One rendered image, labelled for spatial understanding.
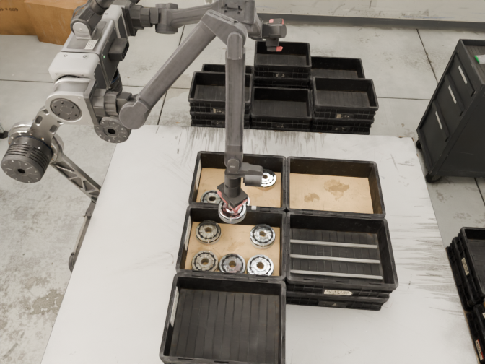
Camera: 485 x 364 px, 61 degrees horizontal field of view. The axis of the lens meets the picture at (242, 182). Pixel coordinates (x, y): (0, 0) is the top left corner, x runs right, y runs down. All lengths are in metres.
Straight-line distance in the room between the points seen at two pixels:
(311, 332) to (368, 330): 0.22
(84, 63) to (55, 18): 2.99
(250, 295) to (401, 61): 3.17
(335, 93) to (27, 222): 2.23
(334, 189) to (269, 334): 0.72
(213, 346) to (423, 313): 0.84
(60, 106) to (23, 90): 2.74
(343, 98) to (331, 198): 1.18
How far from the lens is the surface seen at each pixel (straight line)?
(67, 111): 1.35
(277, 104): 2.94
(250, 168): 1.33
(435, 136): 3.11
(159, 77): 1.23
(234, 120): 1.24
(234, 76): 1.19
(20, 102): 3.96
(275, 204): 1.79
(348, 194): 1.88
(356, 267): 1.69
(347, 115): 2.73
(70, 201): 3.04
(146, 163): 2.15
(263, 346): 1.51
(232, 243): 1.67
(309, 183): 1.88
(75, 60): 1.40
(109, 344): 1.72
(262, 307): 1.56
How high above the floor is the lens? 2.28
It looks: 51 degrees down
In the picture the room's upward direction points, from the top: 1 degrees clockwise
